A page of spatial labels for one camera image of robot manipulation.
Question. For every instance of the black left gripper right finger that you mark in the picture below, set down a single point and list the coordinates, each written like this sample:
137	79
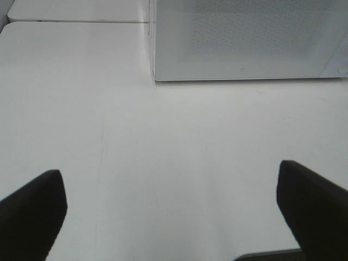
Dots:
315	210

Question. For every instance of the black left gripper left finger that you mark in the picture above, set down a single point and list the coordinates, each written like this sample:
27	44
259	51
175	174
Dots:
32	216

